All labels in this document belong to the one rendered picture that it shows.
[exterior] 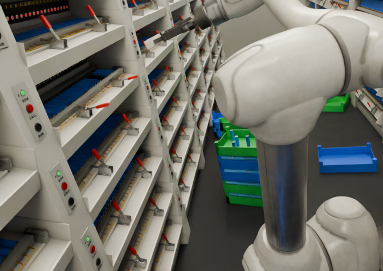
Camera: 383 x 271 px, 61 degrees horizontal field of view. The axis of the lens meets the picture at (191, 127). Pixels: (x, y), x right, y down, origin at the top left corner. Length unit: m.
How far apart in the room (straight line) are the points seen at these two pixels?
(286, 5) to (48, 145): 0.62
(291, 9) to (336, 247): 0.63
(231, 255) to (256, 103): 1.20
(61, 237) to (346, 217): 0.72
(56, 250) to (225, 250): 1.01
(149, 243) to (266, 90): 0.93
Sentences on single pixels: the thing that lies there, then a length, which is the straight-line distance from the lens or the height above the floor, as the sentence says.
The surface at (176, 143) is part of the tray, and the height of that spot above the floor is 0.34.
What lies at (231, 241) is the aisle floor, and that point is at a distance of 1.70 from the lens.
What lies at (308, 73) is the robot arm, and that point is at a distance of 0.53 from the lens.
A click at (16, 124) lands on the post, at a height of 1.00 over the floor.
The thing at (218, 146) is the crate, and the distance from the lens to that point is 1.72.
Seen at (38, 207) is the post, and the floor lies 0.80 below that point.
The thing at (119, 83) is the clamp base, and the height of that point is 0.91.
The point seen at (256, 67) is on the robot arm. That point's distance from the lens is 0.51.
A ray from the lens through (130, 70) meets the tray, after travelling 1.33.
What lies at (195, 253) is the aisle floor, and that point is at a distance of 1.69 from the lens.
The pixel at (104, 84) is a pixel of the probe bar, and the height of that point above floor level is 0.93.
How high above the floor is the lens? 1.17
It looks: 23 degrees down
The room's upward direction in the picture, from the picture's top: 13 degrees counter-clockwise
